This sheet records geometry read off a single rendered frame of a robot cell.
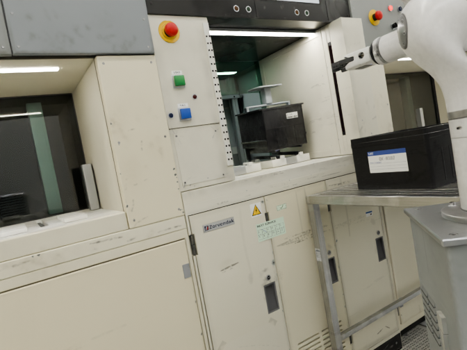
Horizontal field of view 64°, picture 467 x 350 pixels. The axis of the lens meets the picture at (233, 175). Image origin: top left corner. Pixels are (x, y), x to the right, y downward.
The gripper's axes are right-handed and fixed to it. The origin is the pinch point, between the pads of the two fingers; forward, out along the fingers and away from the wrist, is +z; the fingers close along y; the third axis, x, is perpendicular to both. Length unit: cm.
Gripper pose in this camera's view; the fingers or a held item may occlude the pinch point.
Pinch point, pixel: (340, 67)
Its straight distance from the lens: 140.2
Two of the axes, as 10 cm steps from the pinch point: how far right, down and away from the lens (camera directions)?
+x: -1.8, -9.8, -0.5
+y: 8.3, -1.8, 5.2
